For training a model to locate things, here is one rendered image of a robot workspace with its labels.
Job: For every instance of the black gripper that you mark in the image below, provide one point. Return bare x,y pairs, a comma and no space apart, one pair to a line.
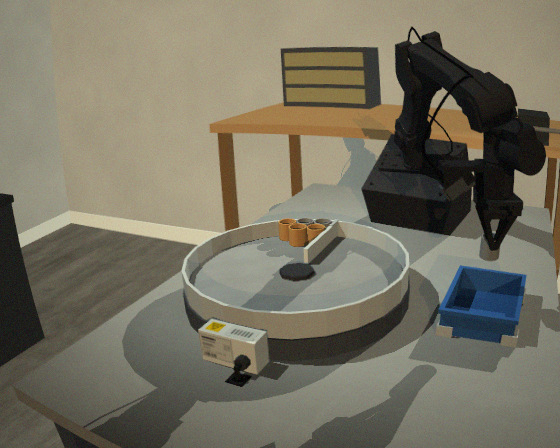
511,207

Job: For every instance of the grey metal ring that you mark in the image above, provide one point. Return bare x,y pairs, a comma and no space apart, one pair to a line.
305,220
485,252
323,221

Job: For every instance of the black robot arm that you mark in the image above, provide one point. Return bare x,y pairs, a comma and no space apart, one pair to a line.
485,98

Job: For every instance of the orange hollow cylinder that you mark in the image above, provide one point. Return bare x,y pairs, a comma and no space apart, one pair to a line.
298,238
312,234
283,228

